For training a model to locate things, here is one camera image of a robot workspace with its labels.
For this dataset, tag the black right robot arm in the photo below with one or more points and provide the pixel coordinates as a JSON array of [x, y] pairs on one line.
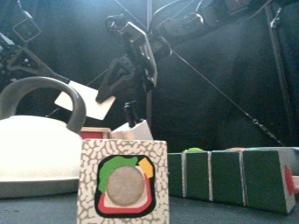
[[193, 20]]

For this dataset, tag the white knife block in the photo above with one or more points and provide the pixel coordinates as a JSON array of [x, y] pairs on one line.
[[133, 132]]

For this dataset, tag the red wooden toy box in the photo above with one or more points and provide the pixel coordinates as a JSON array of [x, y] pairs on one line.
[[93, 134]]

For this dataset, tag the patterned sushi print box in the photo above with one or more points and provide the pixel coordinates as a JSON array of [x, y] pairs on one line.
[[124, 151]]

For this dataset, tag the lime green toy piece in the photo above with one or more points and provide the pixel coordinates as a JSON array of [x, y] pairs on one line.
[[192, 150]]

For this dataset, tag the green roll end slice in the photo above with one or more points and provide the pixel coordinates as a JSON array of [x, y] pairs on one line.
[[264, 180]]

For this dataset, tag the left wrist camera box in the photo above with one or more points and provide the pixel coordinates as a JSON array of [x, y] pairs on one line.
[[25, 29]]

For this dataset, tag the slanted metal frame pole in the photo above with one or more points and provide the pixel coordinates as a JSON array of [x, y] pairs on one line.
[[280, 73]]

